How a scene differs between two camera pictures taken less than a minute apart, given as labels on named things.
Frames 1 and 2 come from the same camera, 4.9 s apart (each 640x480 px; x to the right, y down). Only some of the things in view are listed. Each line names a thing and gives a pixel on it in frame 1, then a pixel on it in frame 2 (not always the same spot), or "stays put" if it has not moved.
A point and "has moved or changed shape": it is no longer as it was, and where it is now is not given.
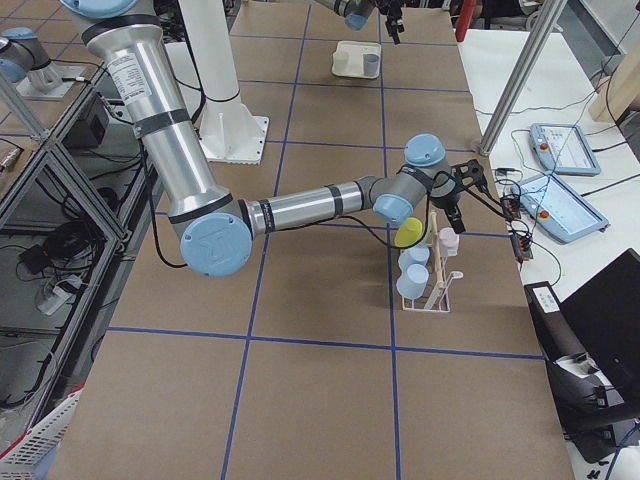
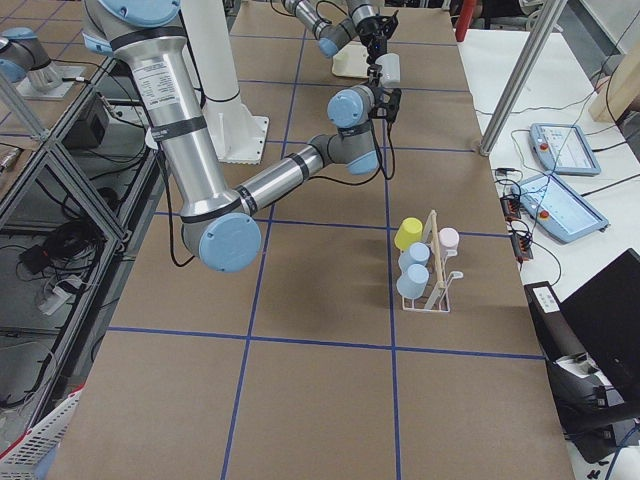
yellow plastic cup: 408,232 stays put
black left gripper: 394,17 -> 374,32
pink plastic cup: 448,241 stays put
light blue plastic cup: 418,254 stays put
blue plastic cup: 412,283 stays put
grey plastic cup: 371,65 has moved or changed shape
